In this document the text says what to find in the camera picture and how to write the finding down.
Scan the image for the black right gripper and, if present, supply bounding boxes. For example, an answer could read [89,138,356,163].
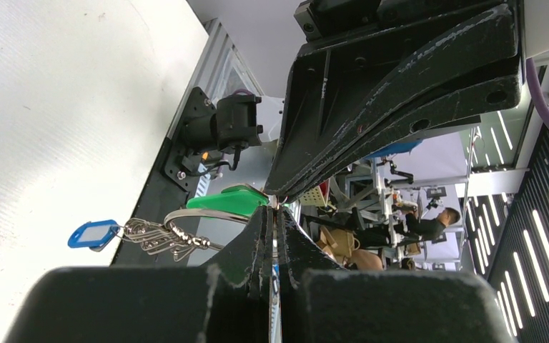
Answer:
[264,1,523,200]

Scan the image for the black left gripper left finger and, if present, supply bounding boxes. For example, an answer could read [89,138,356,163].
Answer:
[6,206,274,342]

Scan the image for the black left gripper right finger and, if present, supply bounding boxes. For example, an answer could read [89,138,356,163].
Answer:
[274,209,513,342]

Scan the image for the silver keyring with clips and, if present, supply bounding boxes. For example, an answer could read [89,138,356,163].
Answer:
[121,209,249,262]

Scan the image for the green tagged key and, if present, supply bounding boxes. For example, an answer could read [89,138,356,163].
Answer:
[186,184,269,217]

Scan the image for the blue tagged key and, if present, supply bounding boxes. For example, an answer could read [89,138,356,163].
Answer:
[67,219,120,252]

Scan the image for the seated person in background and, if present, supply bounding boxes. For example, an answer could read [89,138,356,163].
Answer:
[354,207,460,249]

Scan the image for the aluminium front rail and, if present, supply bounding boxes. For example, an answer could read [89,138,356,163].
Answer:
[166,18,264,139]

